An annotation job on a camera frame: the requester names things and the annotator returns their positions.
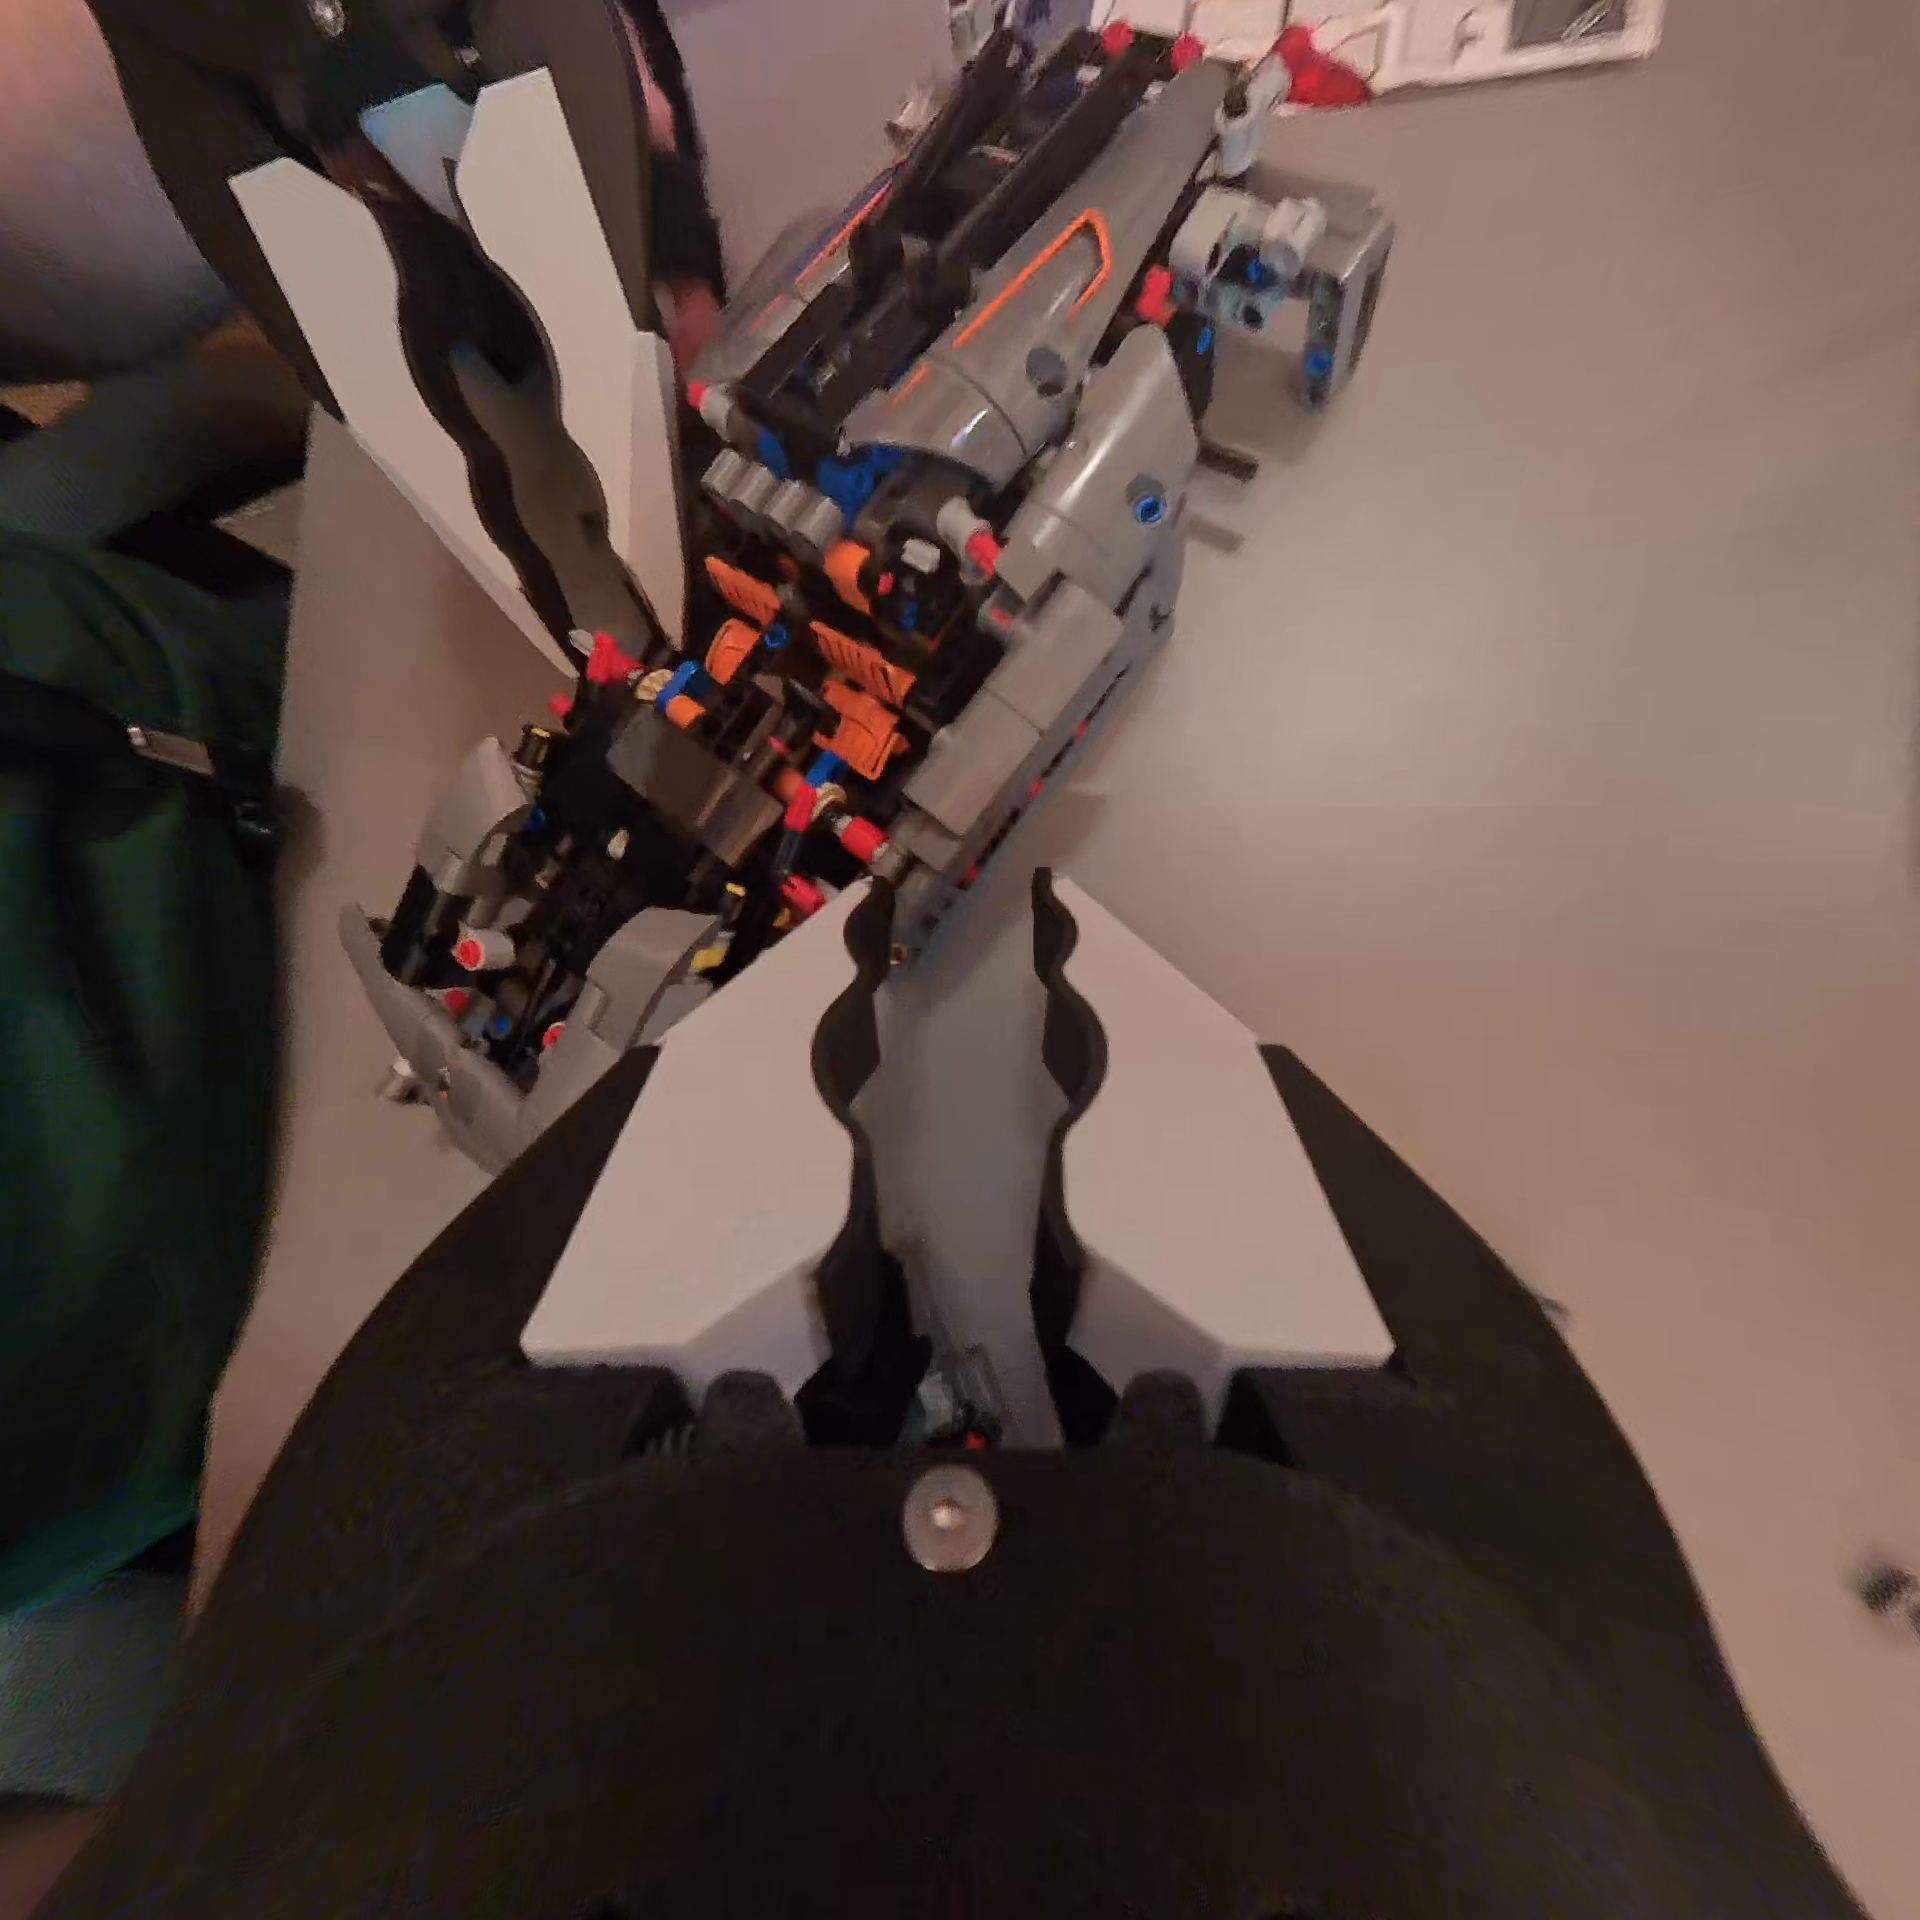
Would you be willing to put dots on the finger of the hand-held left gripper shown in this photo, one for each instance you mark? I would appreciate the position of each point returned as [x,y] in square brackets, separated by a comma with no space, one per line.
[585,255]
[345,299]

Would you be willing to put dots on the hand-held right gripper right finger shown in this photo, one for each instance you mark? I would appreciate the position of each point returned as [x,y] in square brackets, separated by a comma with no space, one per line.
[1214,1200]

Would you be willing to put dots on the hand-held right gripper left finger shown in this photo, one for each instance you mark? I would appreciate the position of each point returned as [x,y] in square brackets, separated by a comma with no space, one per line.
[705,1200]

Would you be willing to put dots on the grey lego car model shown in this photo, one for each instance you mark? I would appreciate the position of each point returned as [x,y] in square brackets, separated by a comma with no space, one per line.
[1035,493]

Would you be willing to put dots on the person's left forearm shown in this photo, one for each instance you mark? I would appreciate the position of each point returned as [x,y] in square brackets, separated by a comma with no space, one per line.
[76,180]

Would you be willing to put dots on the lego sticker sheet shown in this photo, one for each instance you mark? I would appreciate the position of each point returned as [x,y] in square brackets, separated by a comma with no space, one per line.
[1470,36]

